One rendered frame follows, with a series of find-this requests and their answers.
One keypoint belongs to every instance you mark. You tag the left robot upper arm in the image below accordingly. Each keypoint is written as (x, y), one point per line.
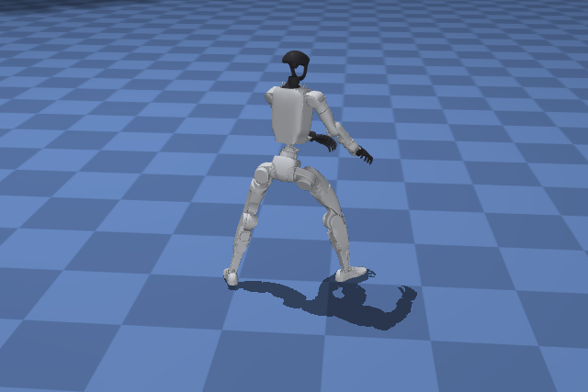
(268, 95)

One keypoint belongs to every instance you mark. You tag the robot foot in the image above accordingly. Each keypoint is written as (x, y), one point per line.
(232, 279)
(342, 276)

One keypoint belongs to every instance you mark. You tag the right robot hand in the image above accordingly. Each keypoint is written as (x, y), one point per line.
(362, 153)

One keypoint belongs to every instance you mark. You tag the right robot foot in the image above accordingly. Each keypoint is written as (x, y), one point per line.
(342, 276)

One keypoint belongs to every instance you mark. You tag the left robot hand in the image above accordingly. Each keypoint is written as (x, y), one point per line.
(323, 139)

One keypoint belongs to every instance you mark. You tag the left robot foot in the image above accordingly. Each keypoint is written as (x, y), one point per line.
(232, 279)

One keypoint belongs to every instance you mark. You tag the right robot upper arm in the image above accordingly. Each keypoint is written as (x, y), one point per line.
(316, 100)

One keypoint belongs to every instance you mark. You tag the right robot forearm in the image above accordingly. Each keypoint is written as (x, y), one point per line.
(346, 140)

